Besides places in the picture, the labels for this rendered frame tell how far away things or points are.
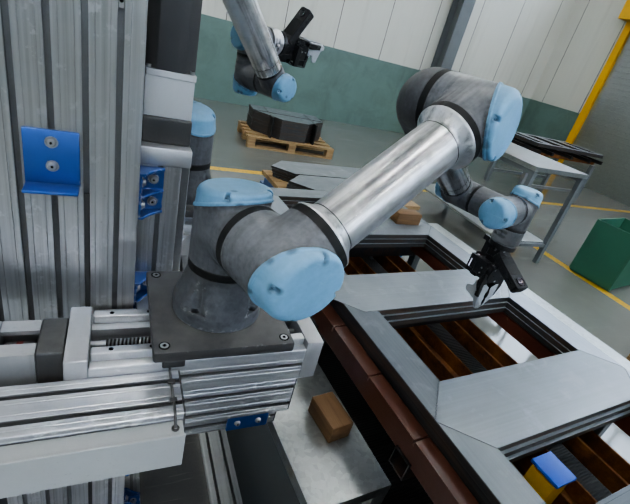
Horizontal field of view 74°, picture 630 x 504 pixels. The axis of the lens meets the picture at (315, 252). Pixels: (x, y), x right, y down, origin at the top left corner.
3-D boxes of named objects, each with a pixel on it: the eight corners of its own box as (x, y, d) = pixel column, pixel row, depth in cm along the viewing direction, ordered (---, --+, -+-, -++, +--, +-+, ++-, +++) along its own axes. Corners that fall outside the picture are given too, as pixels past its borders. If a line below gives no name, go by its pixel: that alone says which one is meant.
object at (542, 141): (476, 177, 711) (498, 127, 673) (542, 186, 782) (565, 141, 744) (512, 197, 646) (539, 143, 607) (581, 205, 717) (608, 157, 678)
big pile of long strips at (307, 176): (381, 179, 263) (384, 170, 261) (420, 206, 234) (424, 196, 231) (262, 169, 225) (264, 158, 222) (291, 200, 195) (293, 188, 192)
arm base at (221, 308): (177, 336, 65) (182, 283, 61) (168, 281, 77) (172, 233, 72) (269, 330, 72) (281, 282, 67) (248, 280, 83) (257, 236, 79)
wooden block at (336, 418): (307, 410, 104) (312, 396, 102) (327, 404, 108) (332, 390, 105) (327, 444, 97) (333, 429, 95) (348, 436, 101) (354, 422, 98)
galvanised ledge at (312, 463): (229, 223, 191) (230, 217, 189) (387, 492, 93) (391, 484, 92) (183, 223, 181) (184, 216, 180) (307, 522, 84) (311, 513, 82)
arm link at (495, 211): (459, 215, 105) (480, 212, 113) (499, 236, 99) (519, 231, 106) (472, 186, 102) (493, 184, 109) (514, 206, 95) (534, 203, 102)
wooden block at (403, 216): (411, 219, 189) (415, 209, 187) (418, 225, 185) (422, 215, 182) (389, 217, 184) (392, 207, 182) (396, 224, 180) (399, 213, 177)
